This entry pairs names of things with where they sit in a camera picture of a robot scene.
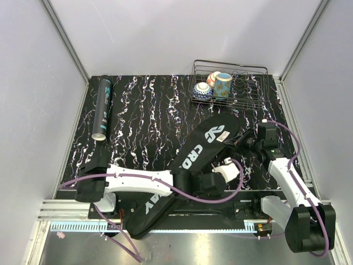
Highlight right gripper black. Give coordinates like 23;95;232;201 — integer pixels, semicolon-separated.
223;127;263;157

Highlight black Crossway racket bag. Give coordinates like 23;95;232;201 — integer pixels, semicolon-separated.
126;113;240;239

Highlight black shuttlecock tube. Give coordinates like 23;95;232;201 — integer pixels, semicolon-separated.
92;75;112;141

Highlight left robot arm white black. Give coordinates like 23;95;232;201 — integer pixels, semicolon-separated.
75;144;230;219

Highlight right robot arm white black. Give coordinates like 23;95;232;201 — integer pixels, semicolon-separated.
234;120;336;257

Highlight light blue butterfly cup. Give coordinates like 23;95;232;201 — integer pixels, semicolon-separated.
213;73;232;100

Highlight blue white patterned bowl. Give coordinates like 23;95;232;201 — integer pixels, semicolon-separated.
192;82;213;101

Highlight red white patterned cup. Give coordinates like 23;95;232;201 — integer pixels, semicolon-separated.
206;71;221;88

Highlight small pink object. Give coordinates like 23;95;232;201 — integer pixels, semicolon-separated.
56;232;65;239

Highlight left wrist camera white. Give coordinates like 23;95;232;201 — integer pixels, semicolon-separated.
212;157;240;183

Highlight dark wire dish rack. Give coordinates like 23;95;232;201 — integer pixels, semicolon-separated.
189;60;269;110

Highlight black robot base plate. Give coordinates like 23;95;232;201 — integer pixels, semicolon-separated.
101;190;286;233

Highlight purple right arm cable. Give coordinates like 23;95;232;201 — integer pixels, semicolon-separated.
228;119;330;257

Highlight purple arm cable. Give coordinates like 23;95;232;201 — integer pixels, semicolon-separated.
228;119;330;257
60;157;245;263

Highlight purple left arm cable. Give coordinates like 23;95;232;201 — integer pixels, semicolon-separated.
60;157;245;263

